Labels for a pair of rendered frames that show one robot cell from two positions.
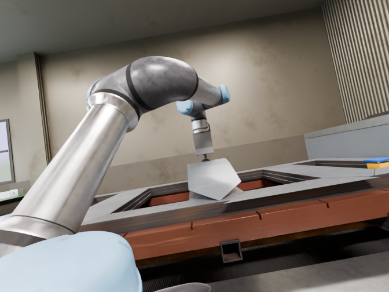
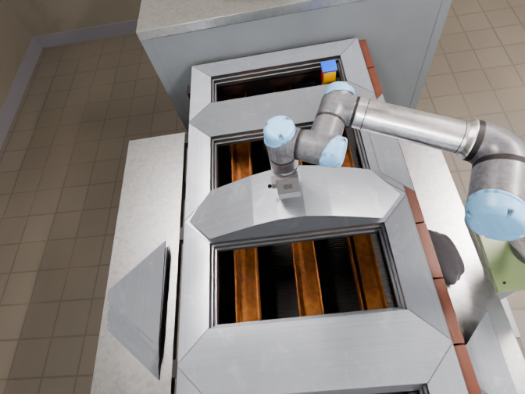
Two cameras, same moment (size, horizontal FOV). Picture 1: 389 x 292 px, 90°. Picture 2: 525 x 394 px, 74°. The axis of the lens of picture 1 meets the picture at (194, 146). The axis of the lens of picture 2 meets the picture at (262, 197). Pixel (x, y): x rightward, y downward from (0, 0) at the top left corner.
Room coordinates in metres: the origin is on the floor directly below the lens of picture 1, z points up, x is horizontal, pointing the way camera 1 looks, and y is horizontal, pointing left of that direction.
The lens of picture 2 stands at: (0.90, 0.49, 1.90)
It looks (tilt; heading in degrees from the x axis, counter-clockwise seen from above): 60 degrees down; 282
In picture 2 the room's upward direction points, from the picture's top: 17 degrees counter-clockwise
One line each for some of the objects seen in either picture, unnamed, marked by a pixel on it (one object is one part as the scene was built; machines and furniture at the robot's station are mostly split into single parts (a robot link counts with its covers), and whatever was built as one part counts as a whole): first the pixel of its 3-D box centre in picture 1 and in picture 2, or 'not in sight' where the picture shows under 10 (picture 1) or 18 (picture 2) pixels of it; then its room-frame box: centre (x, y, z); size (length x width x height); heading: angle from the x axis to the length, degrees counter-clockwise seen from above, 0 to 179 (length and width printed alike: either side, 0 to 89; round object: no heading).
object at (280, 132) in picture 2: (197, 110); (281, 141); (0.93, -0.04, 1.23); 0.09 x 0.08 x 0.11; 156
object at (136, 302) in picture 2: not in sight; (136, 307); (1.49, 0.22, 0.77); 0.45 x 0.20 x 0.04; 91
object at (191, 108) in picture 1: (191, 105); (323, 143); (0.83, -0.02, 1.23); 0.11 x 0.11 x 0.08; 66
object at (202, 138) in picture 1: (202, 142); (282, 174); (0.94, -0.04, 1.07); 0.10 x 0.09 x 0.16; 2
